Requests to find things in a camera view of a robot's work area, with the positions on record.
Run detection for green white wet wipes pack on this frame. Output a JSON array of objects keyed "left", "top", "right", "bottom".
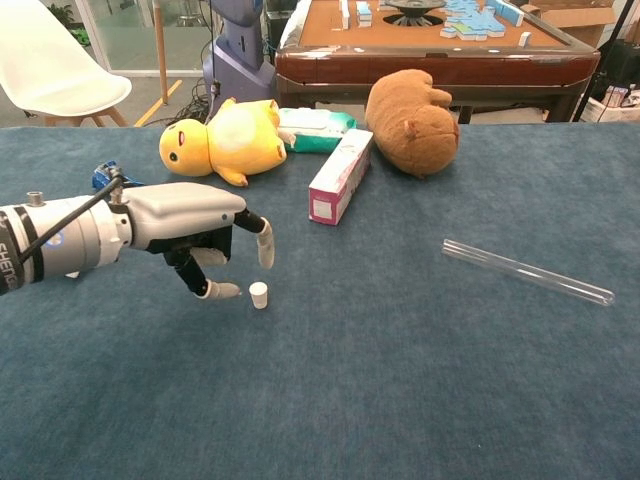
[{"left": 276, "top": 107, "right": 359, "bottom": 155}]

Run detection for white printed carton box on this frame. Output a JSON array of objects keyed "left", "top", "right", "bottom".
[{"left": 582, "top": 84, "right": 640, "bottom": 124}]

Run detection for long row of mahjong tiles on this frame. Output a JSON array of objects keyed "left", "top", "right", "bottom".
[{"left": 487, "top": 0, "right": 525, "bottom": 27}]

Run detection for blue felt table cloth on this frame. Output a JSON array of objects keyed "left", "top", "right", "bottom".
[{"left": 0, "top": 122, "right": 640, "bottom": 480}]

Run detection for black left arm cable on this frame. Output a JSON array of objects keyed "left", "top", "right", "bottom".
[{"left": 17, "top": 167, "right": 126, "bottom": 266}]

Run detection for brown cardboard box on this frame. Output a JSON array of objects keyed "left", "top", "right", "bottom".
[{"left": 519, "top": 0, "right": 617, "bottom": 50}]

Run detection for black floor cable bundle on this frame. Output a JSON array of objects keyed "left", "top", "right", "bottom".
[{"left": 169, "top": 79, "right": 221, "bottom": 126}]

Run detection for pink white carton box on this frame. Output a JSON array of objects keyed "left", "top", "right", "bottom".
[{"left": 308, "top": 128, "right": 375, "bottom": 227}]

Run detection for blue cookie snack packet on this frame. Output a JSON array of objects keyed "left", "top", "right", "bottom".
[{"left": 91, "top": 160, "right": 146, "bottom": 191}]

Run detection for scattered blue mahjong tile pile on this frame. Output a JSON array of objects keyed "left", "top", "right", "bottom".
[{"left": 439, "top": 0, "right": 506, "bottom": 41}]

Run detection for black equipment case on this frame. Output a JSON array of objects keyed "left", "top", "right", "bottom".
[{"left": 589, "top": 38, "right": 640, "bottom": 101}]

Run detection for black hanging cable with plug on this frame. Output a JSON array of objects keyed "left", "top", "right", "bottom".
[{"left": 207, "top": 0, "right": 223, "bottom": 126}]

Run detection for white shell chair wooden legs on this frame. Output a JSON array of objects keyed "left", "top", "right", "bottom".
[{"left": 0, "top": 0, "right": 134, "bottom": 128}]

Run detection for black tripod leg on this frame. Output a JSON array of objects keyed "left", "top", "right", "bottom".
[{"left": 572, "top": 0, "right": 632, "bottom": 123}]

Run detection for brown capybara plush toy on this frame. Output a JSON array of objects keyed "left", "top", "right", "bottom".
[{"left": 364, "top": 68, "right": 461, "bottom": 180}]

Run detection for black mahjong table centre dial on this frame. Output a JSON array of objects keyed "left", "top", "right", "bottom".
[{"left": 378, "top": 0, "right": 448, "bottom": 26}]

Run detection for green potted plant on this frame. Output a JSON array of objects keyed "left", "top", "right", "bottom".
[{"left": 48, "top": 3, "right": 76, "bottom": 29}]

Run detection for yellow duck plush toy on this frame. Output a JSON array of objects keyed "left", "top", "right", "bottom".
[{"left": 158, "top": 97, "right": 290, "bottom": 189}]

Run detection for left grey five-finger robot hand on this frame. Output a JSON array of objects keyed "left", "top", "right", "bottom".
[{"left": 119, "top": 182, "right": 276, "bottom": 302}]

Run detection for clear glass test tube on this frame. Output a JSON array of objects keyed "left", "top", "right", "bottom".
[{"left": 441, "top": 238, "right": 616, "bottom": 308}]

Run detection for wooden pole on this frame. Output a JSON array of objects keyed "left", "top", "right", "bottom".
[{"left": 152, "top": 0, "right": 170, "bottom": 106}]

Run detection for purple grey robot base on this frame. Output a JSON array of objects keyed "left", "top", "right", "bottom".
[{"left": 202, "top": 0, "right": 278, "bottom": 109}]

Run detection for brown mahjong table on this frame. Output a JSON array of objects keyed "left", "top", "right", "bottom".
[{"left": 274, "top": 0, "right": 602, "bottom": 125}]

